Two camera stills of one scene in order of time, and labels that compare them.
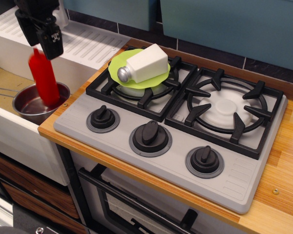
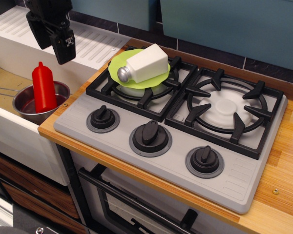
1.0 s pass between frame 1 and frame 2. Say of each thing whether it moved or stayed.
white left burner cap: stayed
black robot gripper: moved
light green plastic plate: stayed
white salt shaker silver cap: stayed
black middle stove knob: stayed
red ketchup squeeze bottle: moved
